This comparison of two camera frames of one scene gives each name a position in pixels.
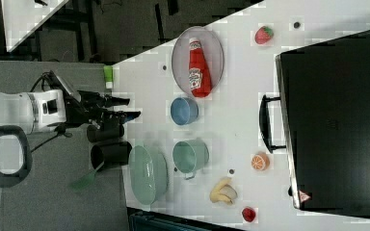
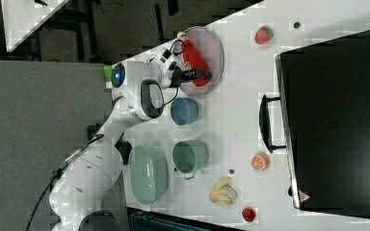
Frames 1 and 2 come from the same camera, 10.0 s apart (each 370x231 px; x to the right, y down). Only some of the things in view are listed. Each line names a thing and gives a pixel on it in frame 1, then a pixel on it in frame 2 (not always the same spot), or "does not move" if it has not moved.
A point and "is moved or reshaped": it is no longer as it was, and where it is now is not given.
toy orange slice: x=260 y=162 does not move
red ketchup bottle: x=198 y=73 is moved or reshaped
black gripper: x=93 y=109 → x=185 y=75
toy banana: x=224 y=192 does not move
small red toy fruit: x=249 y=214 does not move
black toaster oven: x=332 y=118 does not move
